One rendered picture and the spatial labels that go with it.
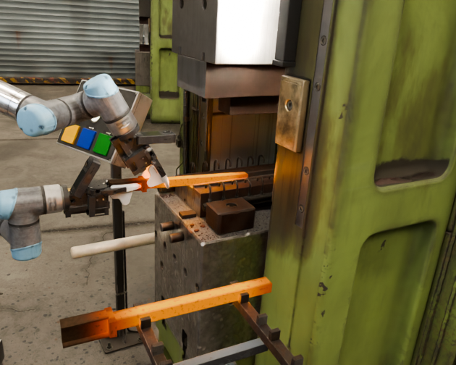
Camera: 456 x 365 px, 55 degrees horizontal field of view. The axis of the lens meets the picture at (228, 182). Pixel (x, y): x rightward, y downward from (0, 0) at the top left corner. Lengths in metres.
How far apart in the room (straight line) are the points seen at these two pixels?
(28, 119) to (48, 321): 1.52
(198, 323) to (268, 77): 0.73
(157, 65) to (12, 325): 4.29
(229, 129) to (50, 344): 1.35
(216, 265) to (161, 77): 5.06
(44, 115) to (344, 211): 0.72
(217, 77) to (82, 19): 7.96
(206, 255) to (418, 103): 0.66
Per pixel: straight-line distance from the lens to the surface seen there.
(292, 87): 1.07
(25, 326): 2.47
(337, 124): 0.99
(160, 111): 6.19
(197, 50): 1.24
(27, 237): 1.25
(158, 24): 6.05
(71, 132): 1.84
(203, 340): 1.37
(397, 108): 1.14
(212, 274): 1.25
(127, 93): 1.71
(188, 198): 1.38
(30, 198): 1.21
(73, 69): 9.18
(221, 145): 1.58
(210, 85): 1.21
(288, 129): 1.09
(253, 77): 1.27
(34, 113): 1.10
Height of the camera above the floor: 1.49
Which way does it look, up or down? 21 degrees down
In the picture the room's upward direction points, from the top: 4 degrees clockwise
